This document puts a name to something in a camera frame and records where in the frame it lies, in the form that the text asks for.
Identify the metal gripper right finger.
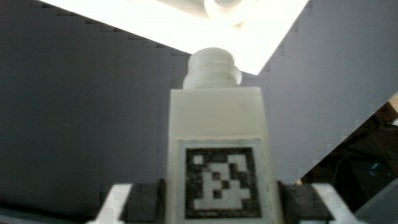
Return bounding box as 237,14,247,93
279,183,359,224

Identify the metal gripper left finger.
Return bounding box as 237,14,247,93
87,181,165,224

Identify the white leg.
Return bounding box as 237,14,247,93
165,48,285,224

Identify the white square tabletop tray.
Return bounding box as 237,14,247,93
41,0,309,75

